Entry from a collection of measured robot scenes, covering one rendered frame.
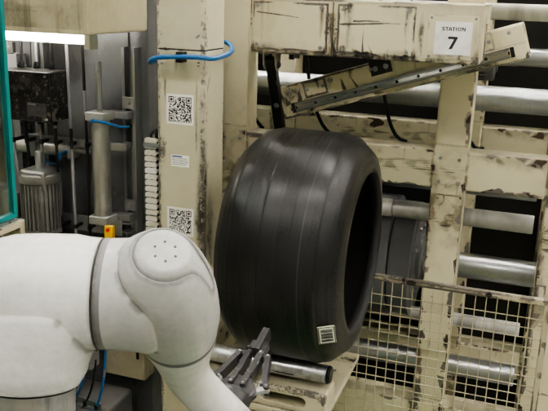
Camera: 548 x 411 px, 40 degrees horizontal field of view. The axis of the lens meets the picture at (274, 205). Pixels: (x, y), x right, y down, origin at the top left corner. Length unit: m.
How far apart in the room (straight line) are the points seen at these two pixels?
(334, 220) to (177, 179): 0.47
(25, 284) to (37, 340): 0.06
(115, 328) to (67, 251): 0.10
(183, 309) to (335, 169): 0.92
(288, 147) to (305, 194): 0.16
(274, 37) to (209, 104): 0.29
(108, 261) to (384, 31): 1.26
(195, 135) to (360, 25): 0.51
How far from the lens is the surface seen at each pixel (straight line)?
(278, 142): 1.79
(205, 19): 1.84
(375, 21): 1.97
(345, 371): 2.11
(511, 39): 2.07
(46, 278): 0.86
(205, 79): 1.85
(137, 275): 0.81
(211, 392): 1.09
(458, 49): 1.94
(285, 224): 1.64
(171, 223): 1.96
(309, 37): 2.02
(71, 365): 0.90
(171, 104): 1.89
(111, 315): 0.85
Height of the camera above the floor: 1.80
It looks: 16 degrees down
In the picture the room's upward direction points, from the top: 2 degrees clockwise
